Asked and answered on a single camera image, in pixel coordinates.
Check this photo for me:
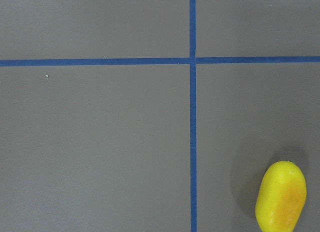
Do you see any yellow mango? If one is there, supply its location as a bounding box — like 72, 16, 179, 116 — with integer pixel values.
255, 161, 307, 231

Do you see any vertical blue tape strip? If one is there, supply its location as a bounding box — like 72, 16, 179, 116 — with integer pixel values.
189, 0, 198, 232

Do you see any horizontal blue tape strip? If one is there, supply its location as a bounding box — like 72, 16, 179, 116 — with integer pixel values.
0, 56, 320, 67

